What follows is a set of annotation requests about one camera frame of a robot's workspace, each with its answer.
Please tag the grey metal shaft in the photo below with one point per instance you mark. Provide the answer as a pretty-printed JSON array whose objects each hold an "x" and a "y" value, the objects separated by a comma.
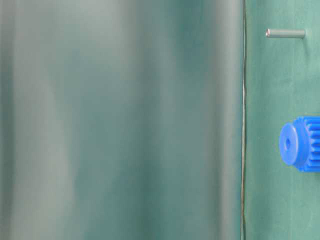
[{"x": 285, "y": 33}]

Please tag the small blue plastic gear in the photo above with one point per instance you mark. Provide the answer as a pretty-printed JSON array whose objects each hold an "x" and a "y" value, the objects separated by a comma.
[{"x": 299, "y": 144}]

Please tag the green cloth mat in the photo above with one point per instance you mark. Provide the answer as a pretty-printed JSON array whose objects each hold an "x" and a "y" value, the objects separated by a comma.
[{"x": 282, "y": 83}]

